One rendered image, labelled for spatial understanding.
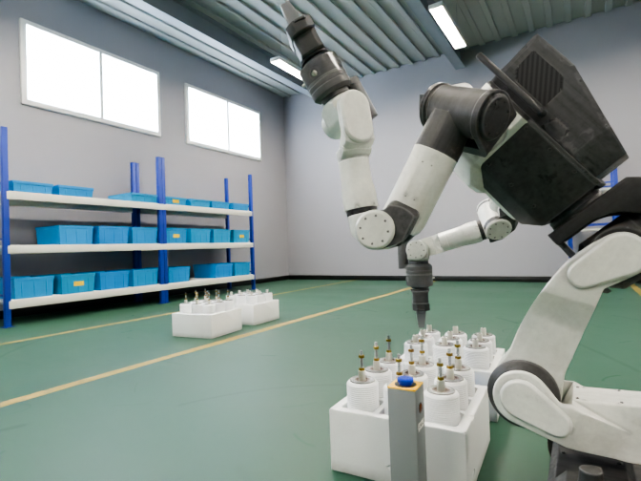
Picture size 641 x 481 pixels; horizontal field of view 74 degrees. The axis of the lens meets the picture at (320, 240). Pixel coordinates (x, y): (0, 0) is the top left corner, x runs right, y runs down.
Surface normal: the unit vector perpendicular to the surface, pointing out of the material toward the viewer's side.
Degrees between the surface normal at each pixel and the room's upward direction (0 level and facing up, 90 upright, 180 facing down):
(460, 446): 90
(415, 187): 90
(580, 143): 95
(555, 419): 90
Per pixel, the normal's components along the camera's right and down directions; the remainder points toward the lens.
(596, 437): -0.15, 0.18
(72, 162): 0.85, -0.04
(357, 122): 0.32, -0.11
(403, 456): -0.49, 0.00
